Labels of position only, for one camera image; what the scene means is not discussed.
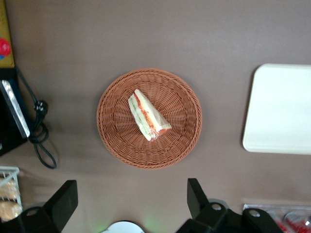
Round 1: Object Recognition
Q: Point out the black power cable with plug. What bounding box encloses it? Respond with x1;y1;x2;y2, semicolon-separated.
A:
16;67;57;169

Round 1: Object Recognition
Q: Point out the white wire rack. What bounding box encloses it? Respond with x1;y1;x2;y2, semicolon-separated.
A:
0;166;23;212

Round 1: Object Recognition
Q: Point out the cream plastic tray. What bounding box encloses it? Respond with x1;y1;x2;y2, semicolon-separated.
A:
242;64;311;155

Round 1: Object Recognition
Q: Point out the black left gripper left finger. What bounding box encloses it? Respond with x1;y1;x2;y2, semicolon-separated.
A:
14;180;79;233

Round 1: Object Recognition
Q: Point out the black countertop cooking appliance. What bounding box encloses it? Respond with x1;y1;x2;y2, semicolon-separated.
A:
0;67;31;156

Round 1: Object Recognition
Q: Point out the yellow control box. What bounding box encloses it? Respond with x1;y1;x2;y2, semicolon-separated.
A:
0;0;15;69

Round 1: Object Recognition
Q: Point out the red cola bottle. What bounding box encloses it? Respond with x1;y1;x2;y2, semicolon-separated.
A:
284;211;311;233

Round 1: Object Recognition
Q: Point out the clear bag rice cracker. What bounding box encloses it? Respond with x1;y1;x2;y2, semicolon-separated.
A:
0;179;20;202
0;201;23;222

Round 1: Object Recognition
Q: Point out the triangle sandwich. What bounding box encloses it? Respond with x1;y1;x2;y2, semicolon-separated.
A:
128;89;172;141

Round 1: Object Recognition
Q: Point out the round brown wicker basket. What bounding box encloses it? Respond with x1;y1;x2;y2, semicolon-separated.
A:
96;68;203;170

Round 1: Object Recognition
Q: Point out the clear acrylic bottle rack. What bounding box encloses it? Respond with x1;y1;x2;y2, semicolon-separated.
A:
242;203;311;233

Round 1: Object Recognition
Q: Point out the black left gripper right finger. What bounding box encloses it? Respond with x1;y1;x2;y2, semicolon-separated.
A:
177;178;243;233

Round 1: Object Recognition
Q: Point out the red emergency stop button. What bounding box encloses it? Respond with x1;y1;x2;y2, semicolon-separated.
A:
0;38;12;57

